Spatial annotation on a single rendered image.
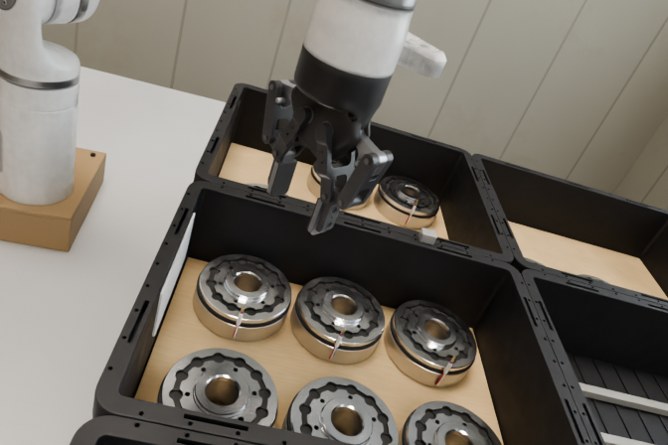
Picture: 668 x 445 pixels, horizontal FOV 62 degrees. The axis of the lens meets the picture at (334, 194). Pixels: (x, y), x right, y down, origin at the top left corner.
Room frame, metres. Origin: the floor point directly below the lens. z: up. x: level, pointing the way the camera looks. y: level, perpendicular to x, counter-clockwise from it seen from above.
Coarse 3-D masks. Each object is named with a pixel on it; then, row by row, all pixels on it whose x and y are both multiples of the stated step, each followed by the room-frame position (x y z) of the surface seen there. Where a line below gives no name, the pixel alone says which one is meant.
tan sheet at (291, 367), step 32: (192, 288) 0.45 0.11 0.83; (192, 320) 0.41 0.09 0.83; (288, 320) 0.46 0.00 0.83; (160, 352) 0.36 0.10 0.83; (192, 352) 0.37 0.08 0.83; (256, 352) 0.40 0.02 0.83; (288, 352) 0.41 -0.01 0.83; (384, 352) 0.46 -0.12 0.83; (160, 384) 0.32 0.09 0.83; (288, 384) 0.38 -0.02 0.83; (384, 384) 0.42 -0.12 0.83; (416, 384) 0.44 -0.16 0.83; (480, 384) 0.47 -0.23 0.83; (480, 416) 0.42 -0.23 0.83
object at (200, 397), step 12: (204, 372) 0.32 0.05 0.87; (216, 372) 0.33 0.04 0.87; (228, 372) 0.33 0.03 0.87; (204, 384) 0.31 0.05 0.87; (240, 384) 0.33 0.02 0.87; (204, 396) 0.30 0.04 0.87; (240, 396) 0.31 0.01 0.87; (204, 408) 0.29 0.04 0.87; (216, 408) 0.29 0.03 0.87; (228, 408) 0.30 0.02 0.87; (240, 408) 0.30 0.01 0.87
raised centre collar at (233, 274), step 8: (232, 272) 0.46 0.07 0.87; (240, 272) 0.46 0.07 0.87; (248, 272) 0.47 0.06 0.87; (256, 272) 0.47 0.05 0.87; (232, 280) 0.45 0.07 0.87; (256, 280) 0.47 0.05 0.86; (264, 280) 0.46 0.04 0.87; (232, 288) 0.43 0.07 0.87; (264, 288) 0.45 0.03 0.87; (240, 296) 0.43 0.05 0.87; (248, 296) 0.43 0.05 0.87; (256, 296) 0.44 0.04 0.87; (264, 296) 0.45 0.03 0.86
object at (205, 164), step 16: (240, 96) 0.76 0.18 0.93; (224, 112) 0.69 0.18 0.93; (224, 128) 0.64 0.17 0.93; (384, 128) 0.83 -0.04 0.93; (208, 144) 0.59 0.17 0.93; (432, 144) 0.85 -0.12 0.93; (208, 160) 0.55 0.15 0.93; (464, 160) 0.84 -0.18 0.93; (208, 176) 0.52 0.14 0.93; (256, 192) 0.53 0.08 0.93; (480, 192) 0.74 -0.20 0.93; (368, 224) 0.55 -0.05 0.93; (384, 224) 0.56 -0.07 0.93; (496, 224) 0.66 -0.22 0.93; (448, 240) 0.58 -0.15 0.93; (496, 240) 0.62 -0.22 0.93; (496, 256) 0.58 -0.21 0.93; (512, 256) 0.59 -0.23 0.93
